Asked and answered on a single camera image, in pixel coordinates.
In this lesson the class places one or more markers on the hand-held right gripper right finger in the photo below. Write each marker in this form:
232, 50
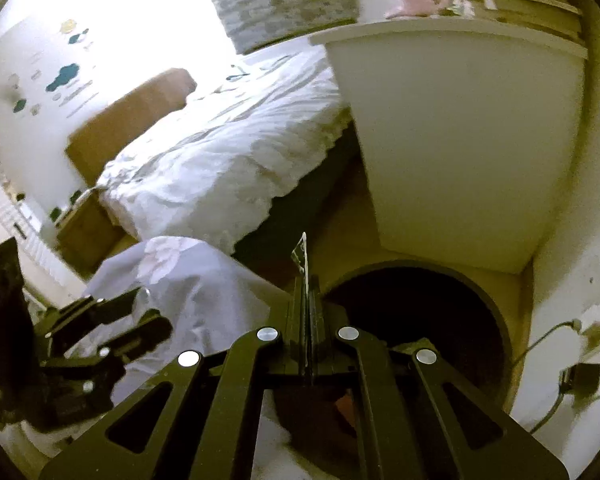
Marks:
316, 320

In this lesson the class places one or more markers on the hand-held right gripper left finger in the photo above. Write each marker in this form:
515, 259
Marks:
295, 320

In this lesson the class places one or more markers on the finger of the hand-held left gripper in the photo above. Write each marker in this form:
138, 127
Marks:
95, 307
140, 330

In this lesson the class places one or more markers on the white packet with blue label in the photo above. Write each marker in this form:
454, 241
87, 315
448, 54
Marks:
302, 260

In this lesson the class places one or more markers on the orange carton box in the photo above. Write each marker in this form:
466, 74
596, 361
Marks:
345, 406

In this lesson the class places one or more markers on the black round trash bin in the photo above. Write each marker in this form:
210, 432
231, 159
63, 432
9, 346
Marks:
430, 305

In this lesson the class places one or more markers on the silver ribbed suitcase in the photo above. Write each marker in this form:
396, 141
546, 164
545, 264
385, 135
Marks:
35, 247

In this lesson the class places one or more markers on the wooden nightstand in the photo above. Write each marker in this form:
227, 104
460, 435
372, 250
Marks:
87, 235

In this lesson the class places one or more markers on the white bag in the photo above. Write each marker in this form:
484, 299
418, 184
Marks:
205, 285

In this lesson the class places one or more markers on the bed with white bedding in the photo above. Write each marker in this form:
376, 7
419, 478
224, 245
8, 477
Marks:
220, 160

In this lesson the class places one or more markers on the tan padded headboard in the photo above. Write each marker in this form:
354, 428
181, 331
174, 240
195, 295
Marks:
130, 115

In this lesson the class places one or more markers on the white cabinet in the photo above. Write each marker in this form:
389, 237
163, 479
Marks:
455, 150

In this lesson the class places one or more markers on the black power adapter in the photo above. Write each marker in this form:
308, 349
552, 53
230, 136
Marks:
582, 380

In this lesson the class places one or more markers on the white plug charger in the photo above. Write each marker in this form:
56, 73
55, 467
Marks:
592, 332

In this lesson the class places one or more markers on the floral roman blind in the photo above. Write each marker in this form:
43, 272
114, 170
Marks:
280, 0

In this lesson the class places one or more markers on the cloud wall decal set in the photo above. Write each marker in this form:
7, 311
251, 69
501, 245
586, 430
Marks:
65, 75

